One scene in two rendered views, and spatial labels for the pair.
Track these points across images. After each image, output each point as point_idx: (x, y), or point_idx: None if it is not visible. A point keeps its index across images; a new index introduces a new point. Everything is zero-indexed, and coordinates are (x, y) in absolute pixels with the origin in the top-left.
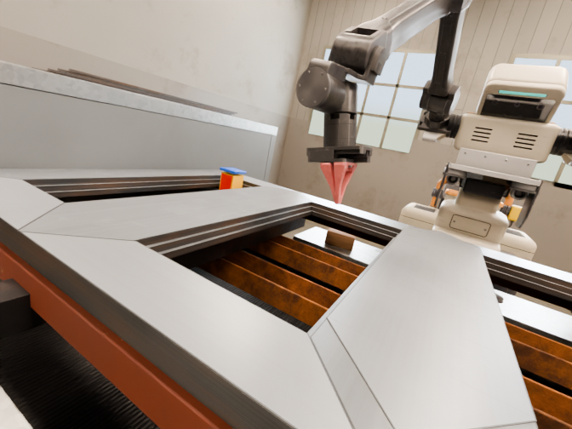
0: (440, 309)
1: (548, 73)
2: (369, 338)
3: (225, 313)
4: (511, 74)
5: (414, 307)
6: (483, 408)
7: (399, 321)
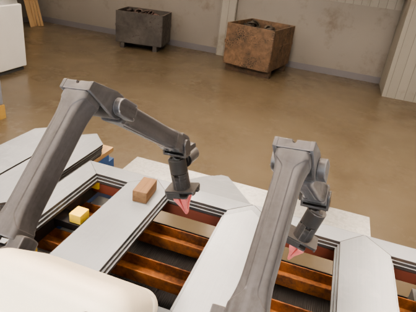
0: (233, 239)
1: (49, 257)
2: (257, 224)
3: (291, 223)
4: (114, 278)
5: (242, 238)
6: (234, 215)
7: (249, 231)
